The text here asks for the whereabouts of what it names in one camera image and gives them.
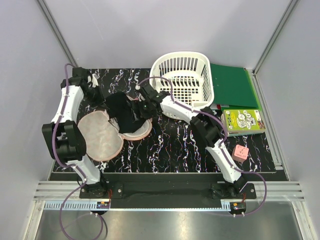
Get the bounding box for black bra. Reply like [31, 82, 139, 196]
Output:
[105, 92, 147, 134]

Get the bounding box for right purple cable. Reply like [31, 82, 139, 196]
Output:
[136, 76, 268, 217]

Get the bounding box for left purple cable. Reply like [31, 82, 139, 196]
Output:
[52, 63, 108, 238]

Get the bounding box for green folder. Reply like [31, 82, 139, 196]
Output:
[210, 63, 261, 109]

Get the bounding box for pink mesh bra laundry bag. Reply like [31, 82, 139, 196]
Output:
[78, 96, 153, 162]

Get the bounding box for purple cable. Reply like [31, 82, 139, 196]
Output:
[136, 76, 268, 217]
[52, 63, 108, 238]

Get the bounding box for white plastic laundry basket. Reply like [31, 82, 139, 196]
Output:
[149, 51, 215, 123]

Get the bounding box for pink cube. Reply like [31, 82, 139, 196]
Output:
[231, 144, 249, 163]

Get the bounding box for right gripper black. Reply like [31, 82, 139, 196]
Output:
[130, 99, 157, 123]

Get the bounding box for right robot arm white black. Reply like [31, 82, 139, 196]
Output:
[133, 84, 248, 199]

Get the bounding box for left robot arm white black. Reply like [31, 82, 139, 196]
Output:
[41, 67, 108, 198]

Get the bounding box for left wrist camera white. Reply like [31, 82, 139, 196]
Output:
[87, 73, 99, 88]

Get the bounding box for aluminium front rail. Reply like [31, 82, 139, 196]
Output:
[33, 181, 305, 212]

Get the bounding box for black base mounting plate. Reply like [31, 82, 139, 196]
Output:
[79, 173, 257, 210]

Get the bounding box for green illustrated book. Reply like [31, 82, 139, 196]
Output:
[221, 109, 266, 137]

